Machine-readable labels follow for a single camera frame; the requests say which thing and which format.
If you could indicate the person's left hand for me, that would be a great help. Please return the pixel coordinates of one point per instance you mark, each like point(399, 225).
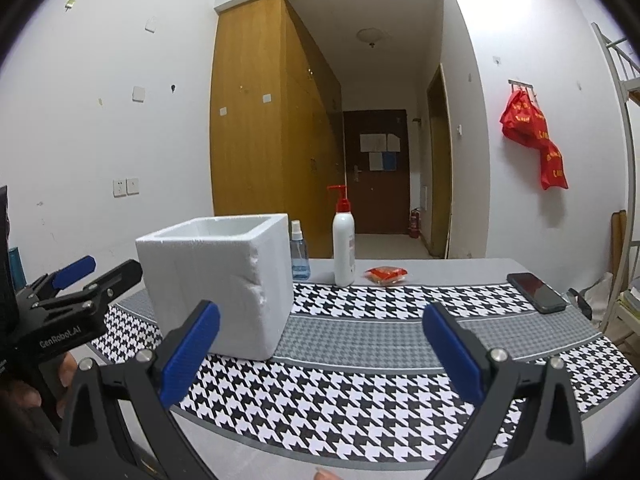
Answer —
point(66, 377)

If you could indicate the houndstooth tablecloth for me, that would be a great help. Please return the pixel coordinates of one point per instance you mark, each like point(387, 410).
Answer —
point(350, 390)

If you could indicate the black smartphone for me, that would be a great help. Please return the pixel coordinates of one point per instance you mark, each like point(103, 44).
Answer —
point(537, 292)

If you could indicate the light wooden side door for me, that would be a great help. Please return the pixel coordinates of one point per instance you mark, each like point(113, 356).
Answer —
point(440, 185)

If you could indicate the white metal bunk bed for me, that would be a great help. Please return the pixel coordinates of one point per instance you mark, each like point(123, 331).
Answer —
point(634, 94)

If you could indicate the small clear spray bottle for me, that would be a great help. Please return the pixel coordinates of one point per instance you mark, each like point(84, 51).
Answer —
point(300, 265)

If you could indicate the ceiling lamp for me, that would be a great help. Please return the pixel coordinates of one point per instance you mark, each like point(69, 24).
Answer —
point(373, 36)

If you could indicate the wooden wardrobe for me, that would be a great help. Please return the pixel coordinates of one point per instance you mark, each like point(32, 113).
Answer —
point(250, 135)

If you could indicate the white plastic bag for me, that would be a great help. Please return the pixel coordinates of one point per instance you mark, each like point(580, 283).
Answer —
point(597, 290)

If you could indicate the teal bottle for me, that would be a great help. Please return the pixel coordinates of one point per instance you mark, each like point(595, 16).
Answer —
point(16, 267)

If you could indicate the metal wall hook rack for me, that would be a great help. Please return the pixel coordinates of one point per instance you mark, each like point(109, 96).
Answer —
point(521, 84)

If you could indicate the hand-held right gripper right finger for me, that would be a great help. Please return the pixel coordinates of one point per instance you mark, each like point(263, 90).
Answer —
point(455, 355)

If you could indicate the white wall socket plate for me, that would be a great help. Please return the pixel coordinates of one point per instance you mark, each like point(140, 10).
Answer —
point(119, 187)
point(132, 186)

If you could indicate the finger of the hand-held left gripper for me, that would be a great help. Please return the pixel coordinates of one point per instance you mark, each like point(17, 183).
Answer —
point(115, 280)
point(75, 270)

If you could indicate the white blank wall plate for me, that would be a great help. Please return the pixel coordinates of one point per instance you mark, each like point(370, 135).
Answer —
point(139, 93)
point(151, 23)

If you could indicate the blue white paper notice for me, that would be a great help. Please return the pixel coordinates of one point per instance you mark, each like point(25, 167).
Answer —
point(382, 161)

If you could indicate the white foam box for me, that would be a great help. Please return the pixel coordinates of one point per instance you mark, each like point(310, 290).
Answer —
point(210, 280)

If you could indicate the red fire extinguisher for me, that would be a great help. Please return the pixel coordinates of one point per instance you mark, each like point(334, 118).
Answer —
point(414, 225)

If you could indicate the red snack packet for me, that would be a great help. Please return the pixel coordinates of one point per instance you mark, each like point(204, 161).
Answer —
point(385, 275)

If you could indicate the leaning wooden boards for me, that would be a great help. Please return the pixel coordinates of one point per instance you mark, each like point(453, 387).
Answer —
point(618, 240)

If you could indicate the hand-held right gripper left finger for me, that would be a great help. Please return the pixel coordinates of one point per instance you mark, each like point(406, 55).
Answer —
point(190, 355)

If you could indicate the white pump bottle red top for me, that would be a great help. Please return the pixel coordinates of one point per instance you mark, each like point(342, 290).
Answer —
point(344, 255)

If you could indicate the dark brown door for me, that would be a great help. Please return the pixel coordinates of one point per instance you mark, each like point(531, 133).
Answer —
point(375, 195)

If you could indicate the red plastic bag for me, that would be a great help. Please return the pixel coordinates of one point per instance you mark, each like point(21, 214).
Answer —
point(522, 120)
point(554, 167)

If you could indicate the person's right hand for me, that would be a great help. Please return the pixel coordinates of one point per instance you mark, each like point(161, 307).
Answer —
point(326, 475)

